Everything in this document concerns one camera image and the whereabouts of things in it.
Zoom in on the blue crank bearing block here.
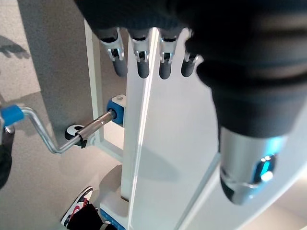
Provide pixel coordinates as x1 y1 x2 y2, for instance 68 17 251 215
106 98 126 126

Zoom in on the white metal bed frame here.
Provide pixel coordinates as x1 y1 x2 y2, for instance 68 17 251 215
83 19 131 230

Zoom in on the person's sneaker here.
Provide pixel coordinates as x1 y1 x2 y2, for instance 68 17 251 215
61 186 94 227

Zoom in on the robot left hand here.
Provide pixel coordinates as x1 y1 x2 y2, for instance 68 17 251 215
74 0 307 206

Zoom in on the silver metal bed crank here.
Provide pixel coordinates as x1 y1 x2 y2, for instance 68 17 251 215
4 106 118 154

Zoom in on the person's leg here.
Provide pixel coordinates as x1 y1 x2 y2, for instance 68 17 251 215
69 203 118 230

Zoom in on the blue bed frame fitting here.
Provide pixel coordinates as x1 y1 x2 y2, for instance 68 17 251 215
99 207 126 230

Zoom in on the blue crank grip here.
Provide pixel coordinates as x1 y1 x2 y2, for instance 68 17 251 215
0 104 25 127

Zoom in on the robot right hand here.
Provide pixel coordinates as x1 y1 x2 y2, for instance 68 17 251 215
0 134 13 190

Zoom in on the black and white caster wheel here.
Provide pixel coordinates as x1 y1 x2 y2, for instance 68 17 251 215
64 124 87 149

